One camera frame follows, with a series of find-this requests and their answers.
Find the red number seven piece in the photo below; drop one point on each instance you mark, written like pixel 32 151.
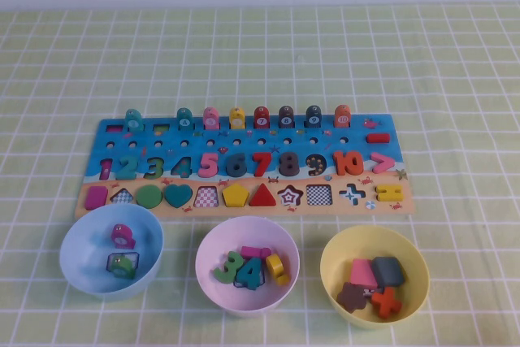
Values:
pixel 262 156

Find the brown number eight piece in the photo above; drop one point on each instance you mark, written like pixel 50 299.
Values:
pixel 289 162

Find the grey number six piece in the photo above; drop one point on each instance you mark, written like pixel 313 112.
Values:
pixel 230 166

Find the blue wooden puzzle board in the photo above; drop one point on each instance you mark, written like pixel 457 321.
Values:
pixel 302 154

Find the red triangle piece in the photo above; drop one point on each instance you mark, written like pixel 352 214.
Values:
pixel 263 198

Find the yellow pentagon piece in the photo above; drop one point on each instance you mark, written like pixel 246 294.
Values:
pixel 235 196

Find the pink number five piece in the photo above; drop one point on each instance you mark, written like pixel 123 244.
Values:
pixel 208 156

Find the orange number ten piece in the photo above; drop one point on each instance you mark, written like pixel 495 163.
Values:
pixel 338 162

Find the teal heart piece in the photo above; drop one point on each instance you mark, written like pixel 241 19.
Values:
pixel 177 196

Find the magenta number one piece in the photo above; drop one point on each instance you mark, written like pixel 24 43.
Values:
pixel 252 251

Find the green number three piece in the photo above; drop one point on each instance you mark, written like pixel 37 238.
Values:
pixel 231 255

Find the yellow number nine piece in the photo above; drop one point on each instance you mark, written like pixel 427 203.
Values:
pixel 274 263

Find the red minus sign piece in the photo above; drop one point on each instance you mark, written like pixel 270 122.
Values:
pixel 377 138

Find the green circle piece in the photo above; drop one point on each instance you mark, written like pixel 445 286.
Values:
pixel 149 196

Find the teal number four piece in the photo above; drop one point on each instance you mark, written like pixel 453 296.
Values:
pixel 254 274

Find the pink greater-than sign piece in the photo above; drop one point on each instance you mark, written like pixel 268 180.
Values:
pixel 388 163

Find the yellow plastic bowl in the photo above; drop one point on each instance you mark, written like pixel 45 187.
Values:
pixel 337 257

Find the yellow equals sign piece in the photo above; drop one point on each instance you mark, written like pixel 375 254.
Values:
pixel 389 189

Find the pink plastic bowl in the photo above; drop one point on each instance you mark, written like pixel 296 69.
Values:
pixel 252 302

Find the pink trapezoid piece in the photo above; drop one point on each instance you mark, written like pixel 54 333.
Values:
pixel 361 271

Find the brown star piece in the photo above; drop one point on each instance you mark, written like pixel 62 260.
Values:
pixel 351 296

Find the magenta rounded rectangle piece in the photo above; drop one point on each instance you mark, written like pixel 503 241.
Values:
pixel 95 197

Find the grey square piece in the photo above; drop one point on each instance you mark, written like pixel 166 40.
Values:
pixel 388 271

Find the orange plus sign piece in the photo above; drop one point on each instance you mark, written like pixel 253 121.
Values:
pixel 386 302

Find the light blue plastic bowl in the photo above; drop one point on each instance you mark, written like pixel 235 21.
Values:
pixel 81 241

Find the red fish peg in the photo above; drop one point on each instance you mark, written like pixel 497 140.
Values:
pixel 262 117

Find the yellow fish peg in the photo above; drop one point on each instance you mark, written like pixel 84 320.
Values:
pixel 237 117

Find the brown fish peg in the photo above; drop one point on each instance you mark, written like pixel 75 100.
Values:
pixel 287 116

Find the pink fish peg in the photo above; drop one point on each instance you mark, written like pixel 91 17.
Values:
pixel 211 117

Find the dark grey fish peg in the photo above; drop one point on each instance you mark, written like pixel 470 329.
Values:
pixel 313 116

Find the orange fish peg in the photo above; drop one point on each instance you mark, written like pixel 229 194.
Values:
pixel 342 116

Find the light teal fish peg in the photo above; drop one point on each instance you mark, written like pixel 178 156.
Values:
pixel 133 121

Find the magenta fish peg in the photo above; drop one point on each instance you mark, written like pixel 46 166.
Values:
pixel 122 237

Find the green checkered tablecloth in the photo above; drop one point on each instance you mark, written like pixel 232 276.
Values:
pixel 447 79

